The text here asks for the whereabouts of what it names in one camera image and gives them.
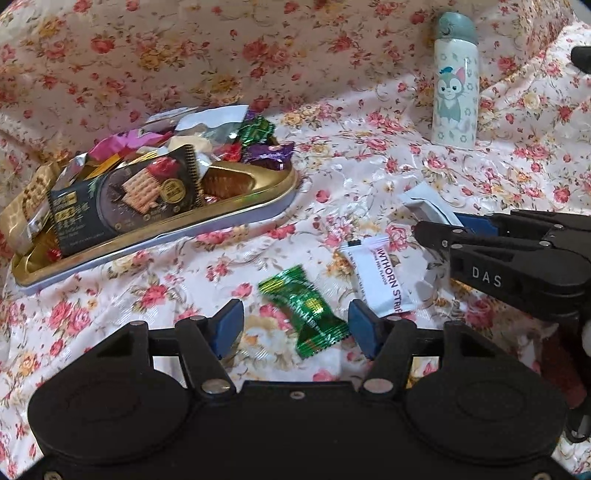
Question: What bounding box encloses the green foil candy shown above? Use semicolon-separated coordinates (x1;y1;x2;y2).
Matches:
257;265;350;358

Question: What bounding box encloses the white strip snack packet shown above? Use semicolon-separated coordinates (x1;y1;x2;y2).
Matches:
339;234;419;318

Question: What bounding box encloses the small white snack packet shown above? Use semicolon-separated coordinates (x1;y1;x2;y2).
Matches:
399;181;465;227

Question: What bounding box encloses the gold tin tray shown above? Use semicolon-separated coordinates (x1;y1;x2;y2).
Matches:
11;107;300;296

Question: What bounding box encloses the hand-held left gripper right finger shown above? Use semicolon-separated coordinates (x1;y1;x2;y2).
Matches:
348;298;497;398

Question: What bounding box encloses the black cracker packet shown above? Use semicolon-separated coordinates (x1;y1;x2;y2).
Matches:
47;144;204;259

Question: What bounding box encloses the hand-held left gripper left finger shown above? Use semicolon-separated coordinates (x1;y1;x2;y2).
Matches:
95;298;245;398

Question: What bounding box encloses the cream gold snack packet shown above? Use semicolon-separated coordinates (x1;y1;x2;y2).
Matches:
0;164;61;254

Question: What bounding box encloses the white cat print bottle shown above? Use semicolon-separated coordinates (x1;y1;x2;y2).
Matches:
431;11;481;151

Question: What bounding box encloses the black round object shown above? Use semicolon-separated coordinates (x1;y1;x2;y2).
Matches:
571;44;591;75

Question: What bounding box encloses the floral blanket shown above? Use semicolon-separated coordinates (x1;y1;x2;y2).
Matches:
0;0;591;480

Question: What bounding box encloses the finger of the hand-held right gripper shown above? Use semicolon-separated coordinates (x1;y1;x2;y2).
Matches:
414;209;555;252
449;244;573;324

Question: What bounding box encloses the pile of assorted candy wrappers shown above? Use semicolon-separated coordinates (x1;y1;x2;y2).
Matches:
69;105;296;206

